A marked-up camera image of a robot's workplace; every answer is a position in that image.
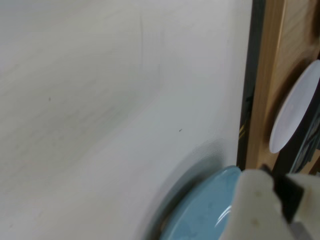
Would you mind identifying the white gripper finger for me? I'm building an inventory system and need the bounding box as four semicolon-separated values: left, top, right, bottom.
221;163;305;240
286;173;320;240

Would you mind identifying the white round plate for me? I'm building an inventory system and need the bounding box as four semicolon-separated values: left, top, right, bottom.
268;59;320;154

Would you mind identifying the blue round dish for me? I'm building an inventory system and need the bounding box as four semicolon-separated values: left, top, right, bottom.
159;165;242;240

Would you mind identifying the light wooden board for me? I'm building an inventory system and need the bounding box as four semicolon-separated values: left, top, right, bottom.
246;0;320;176

